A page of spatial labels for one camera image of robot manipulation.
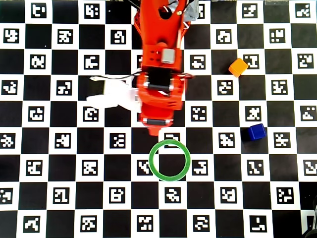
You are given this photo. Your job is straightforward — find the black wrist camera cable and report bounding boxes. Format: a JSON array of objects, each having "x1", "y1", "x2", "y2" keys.
[{"x1": 89, "y1": 71, "x2": 149, "y2": 81}]

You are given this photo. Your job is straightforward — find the orange cube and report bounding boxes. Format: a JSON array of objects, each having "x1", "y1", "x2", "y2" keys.
[{"x1": 228, "y1": 58, "x2": 249, "y2": 78}]

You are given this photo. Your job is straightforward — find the blue cube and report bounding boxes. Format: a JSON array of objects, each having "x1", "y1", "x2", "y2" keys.
[{"x1": 247, "y1": 123, "x2": 267, "y2": 141}]

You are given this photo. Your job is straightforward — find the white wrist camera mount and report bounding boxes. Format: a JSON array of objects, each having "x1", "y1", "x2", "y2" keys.
[{"x1": 86, "y1": 76, "x2": 140, "y2": 113}]

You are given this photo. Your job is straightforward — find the black white marker mat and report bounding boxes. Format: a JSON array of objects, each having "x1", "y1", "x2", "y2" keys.
[{"x1": 0, "y1": 0, "x2": 317, "y2": 238}]

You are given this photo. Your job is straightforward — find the green flat ring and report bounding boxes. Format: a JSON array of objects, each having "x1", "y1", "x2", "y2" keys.
[{"x1": 148, "y1": 139, "x2": 192, "y2": 181}]

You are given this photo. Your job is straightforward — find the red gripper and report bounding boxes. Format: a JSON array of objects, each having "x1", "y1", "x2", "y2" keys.
[{"x1": 137, "y1": 109, "x2": 175, "y2": 136}]

